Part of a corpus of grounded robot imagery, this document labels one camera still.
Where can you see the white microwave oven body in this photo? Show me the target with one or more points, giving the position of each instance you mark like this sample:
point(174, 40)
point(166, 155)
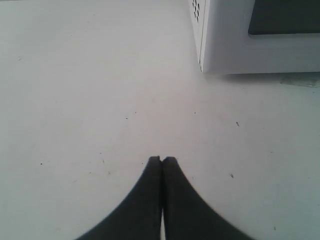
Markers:
point(197, 14)

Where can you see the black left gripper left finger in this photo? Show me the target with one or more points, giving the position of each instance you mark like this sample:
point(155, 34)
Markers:
point(139, 215)

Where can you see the white microwave door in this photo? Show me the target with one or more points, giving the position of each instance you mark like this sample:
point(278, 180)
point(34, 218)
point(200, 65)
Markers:
point(260, 36)

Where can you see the clear tape piece on table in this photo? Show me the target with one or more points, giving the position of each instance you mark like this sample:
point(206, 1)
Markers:
point(301, 81)

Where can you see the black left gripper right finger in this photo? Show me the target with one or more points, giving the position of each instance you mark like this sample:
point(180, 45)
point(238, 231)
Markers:
point(186, 215)

